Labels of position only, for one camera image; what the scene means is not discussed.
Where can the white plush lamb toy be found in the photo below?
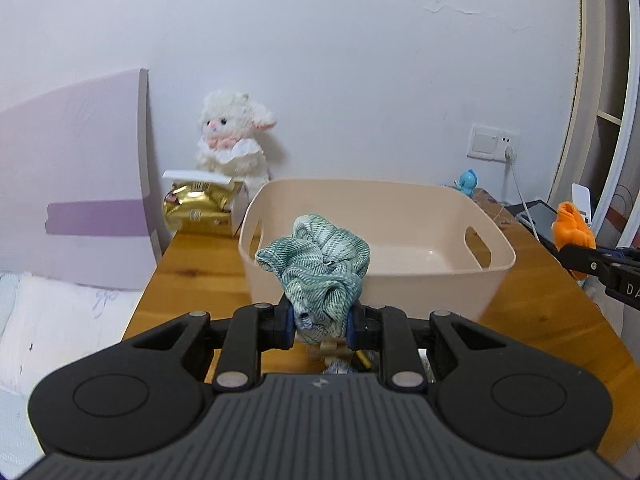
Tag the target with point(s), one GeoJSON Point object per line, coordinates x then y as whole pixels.
{"type": "Point", "coordinates": [228, 126]}

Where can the gold tissue pack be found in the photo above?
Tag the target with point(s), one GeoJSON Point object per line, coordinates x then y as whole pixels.
{"type": "Point", "coordinates": [202, 202]}

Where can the beige plastic storage basket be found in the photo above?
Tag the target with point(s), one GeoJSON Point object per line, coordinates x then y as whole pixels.
{"type": "Point", "coordinates": [432, 247]}

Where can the white wall switch socket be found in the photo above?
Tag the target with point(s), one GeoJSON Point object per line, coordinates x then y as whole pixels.
{"type": "Point", "coordinates": [493, 144]}

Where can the green white cloth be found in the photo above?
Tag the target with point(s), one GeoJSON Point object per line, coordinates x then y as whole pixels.
{"type": "Point", "coordinates": [320, 267]}

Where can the orange plush toy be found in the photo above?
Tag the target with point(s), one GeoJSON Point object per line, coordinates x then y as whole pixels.
{"type": "Point", "coordinates": [574, 241]}

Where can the white pillow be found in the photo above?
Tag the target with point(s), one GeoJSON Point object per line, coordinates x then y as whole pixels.
{"type": "Point", "coordinates": [54, 323]}

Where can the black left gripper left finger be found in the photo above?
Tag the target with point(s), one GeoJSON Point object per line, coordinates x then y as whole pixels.
{"type": "Point", "coordinates": [250, 332]}

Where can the lilac bed headboard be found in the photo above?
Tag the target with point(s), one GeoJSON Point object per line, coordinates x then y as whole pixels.
{"type": "Point", "coordinates": [76, 202]}

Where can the black tablet device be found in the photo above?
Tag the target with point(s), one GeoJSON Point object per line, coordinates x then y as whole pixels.
{"type": "Point", "coordinates": [537, 216]}

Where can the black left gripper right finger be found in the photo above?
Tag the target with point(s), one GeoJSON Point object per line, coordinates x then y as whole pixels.
{"type": "Point", "coordinates": [387, 332]}

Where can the beige wooden hair clip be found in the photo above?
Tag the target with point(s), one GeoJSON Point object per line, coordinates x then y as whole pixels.
{"type": "Point", "coordinates": [329, 349]}

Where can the blue cartoon figurine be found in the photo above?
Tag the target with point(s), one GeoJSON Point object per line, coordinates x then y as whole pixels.
{"type": "Point", "coordinates": [466, 183]}

